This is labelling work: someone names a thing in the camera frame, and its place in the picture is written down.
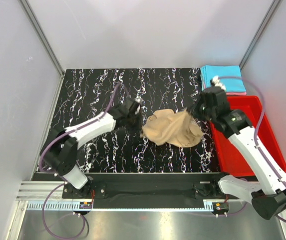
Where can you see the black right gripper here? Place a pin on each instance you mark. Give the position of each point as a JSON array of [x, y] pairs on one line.
[[194, 107]]

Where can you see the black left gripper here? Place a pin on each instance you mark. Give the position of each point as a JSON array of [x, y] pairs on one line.
[[138, 114]]

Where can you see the beige t shirt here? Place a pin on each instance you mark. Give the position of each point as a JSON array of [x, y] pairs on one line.
[[175, 128]]

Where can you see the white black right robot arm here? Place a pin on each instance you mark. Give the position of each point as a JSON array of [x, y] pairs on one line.
[[268, 196]]

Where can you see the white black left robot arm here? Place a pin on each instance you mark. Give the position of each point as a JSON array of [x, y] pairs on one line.
[[61, 147]]

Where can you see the folded light blue t shirt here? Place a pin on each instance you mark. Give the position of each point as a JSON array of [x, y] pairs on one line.
[[225, 74]]

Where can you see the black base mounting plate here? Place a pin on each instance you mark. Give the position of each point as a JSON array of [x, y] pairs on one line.
[[147, 191]]

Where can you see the right aluminium corner post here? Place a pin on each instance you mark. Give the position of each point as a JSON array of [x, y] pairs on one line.
[[260, 31]]

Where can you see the aluminium corner post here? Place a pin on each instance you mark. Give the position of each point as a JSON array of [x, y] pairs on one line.
[[41, 35], [260, 31]]

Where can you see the white slotted cable duct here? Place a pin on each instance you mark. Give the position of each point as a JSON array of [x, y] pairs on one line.
[[59, 205]]

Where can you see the left aluminium corner post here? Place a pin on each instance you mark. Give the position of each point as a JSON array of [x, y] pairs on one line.
[[41, 35]]

